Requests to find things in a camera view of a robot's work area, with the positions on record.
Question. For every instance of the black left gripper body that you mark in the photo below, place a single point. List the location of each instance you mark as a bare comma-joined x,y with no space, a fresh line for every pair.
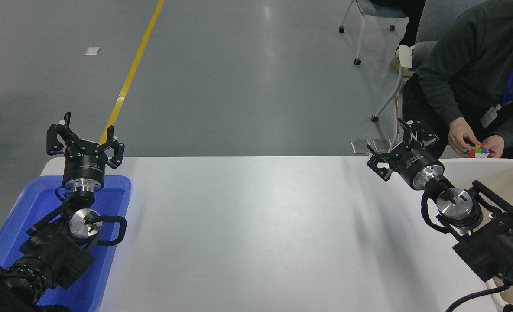
84,164

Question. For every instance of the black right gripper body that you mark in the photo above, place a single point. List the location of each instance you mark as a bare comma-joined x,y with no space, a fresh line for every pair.
412,164

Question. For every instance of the colourful puzzle cube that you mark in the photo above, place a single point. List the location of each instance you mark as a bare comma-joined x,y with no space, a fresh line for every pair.
477,151

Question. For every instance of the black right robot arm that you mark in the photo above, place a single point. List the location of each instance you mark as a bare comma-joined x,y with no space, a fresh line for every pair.
499,247

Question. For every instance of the person's right hand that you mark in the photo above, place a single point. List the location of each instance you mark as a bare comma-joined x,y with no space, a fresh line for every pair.
460,134

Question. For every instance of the person's left hand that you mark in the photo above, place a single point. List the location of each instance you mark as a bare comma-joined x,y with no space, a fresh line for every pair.
495,146

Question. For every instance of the silver floor plate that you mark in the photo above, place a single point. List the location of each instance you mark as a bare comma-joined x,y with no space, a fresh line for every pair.
361,146

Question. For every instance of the blue plastic tray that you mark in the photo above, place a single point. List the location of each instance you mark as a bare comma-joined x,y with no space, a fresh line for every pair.
27,208

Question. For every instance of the white wheeled chair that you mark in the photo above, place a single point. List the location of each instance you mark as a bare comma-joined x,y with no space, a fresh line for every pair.
405,56
382,11

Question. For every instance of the person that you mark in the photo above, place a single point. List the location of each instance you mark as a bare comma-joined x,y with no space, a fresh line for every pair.
469,56
414,21

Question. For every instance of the large pale plastic bin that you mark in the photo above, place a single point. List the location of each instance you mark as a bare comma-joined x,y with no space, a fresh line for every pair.
508,182

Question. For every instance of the white paper scrap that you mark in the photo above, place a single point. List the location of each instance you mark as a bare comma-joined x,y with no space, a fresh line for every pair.
92,50

